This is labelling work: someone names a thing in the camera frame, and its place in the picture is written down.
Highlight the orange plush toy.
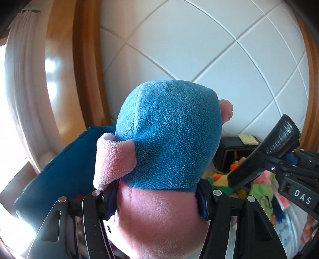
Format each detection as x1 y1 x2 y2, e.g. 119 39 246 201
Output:
229 157 250 175

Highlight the wooden trim post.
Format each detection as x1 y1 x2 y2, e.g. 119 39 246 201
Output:
298 30 319 150

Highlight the blue felt storage bin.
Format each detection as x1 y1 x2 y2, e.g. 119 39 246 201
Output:
14 126 118 225

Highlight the black box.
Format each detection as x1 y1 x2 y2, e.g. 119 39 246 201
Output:
214 134 262 174

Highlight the wooden door frame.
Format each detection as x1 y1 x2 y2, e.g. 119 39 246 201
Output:
45 0 113 155

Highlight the pig plush with green dress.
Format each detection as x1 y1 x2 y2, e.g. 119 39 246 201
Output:
249 171 278 220

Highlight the pig plush with blue shirt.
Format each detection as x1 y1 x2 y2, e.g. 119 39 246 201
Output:
93 80 235 259

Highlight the pale curtain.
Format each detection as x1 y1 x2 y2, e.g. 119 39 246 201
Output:
5 10 66 173

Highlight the yellow plush toy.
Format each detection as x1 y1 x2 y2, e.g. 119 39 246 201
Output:
202 172 237 192

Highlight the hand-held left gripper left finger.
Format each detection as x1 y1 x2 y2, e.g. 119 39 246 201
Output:
27 179 119 259

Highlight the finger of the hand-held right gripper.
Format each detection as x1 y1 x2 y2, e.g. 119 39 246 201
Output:
285 149 319 175
228 114 301 190

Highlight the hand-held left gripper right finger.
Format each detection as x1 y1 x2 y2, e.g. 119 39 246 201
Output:
196 178 285 259

